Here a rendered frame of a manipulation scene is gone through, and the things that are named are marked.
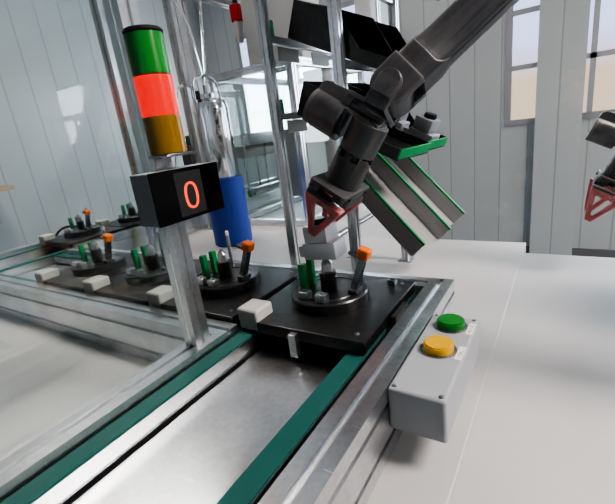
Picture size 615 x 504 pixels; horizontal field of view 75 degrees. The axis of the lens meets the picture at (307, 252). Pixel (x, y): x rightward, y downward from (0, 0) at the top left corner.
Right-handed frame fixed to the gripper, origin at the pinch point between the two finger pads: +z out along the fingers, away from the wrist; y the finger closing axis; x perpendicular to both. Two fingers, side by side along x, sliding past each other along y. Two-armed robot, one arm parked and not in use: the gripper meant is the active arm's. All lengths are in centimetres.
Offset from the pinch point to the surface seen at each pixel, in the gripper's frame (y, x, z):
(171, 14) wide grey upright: -78, -125, 2
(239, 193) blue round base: -61, -56, 43
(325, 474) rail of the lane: 33.6, 22.3, 2.2
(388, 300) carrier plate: -2.1, 16.5, 5.3
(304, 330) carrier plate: 11.8, 9.1, 10.1
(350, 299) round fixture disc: 3.2, 11.5, 6.2
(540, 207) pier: -308, 60, 43
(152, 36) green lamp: 19.2, -24.4, -19.5
